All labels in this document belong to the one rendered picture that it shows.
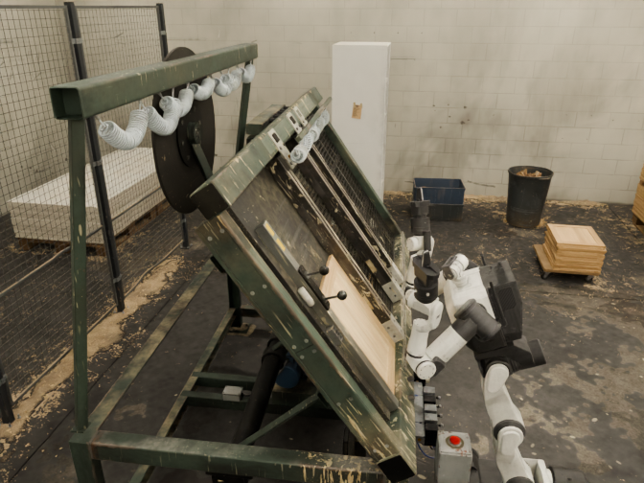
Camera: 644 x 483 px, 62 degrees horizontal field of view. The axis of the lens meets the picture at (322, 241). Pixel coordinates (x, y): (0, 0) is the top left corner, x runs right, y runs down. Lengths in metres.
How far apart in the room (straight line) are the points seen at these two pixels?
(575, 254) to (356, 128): 2.61
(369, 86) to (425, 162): 1.95
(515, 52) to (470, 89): 0.68
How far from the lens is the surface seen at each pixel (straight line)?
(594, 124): 7.85
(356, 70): 6.09
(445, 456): 2.17
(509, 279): 2.31
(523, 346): 2.53
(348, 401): 2.02
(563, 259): 5.56
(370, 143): 6.20
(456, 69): 7.46
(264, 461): 2.29
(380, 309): 2.64
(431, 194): 6.70
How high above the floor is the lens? 2.42
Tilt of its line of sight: 23 degrees down
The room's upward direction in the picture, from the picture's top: straight up
